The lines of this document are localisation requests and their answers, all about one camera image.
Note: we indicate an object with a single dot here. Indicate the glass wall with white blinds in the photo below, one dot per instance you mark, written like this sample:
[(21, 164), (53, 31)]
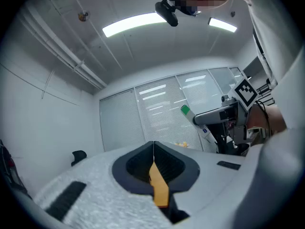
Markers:
[(162, 113)]

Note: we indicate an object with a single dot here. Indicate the person's beige shirt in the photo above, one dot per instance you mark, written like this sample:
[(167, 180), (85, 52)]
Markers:
[(293, 80)]

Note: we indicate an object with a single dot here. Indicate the ceiling smoke detector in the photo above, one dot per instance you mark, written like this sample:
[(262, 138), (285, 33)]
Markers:
[(83, 15)]

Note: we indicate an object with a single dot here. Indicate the black head-mounted camera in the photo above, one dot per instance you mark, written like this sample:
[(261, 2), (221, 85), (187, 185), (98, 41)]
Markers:
[(166, 14)]

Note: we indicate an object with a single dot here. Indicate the person's right forearm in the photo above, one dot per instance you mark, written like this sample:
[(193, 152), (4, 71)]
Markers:
[(276, 118)]

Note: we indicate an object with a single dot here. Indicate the green small packet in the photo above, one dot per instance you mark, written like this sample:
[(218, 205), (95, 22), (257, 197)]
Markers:
[(203, 130)]

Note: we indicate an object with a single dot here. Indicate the white ceiling pipes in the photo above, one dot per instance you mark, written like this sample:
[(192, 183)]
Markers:
[(71, 58)]

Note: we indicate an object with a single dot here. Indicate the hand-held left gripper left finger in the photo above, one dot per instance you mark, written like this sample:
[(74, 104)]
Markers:
[(100, 199)]

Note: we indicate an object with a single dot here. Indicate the long ceiling light panel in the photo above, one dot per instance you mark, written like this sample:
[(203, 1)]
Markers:
[(222, 24), (133, 24)]

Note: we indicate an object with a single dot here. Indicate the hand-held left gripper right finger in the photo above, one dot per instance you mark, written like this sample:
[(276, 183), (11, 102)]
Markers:
[(214, 187)]

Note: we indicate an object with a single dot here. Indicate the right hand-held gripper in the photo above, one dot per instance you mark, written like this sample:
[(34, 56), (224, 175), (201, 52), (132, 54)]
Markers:
[(245, 93)]

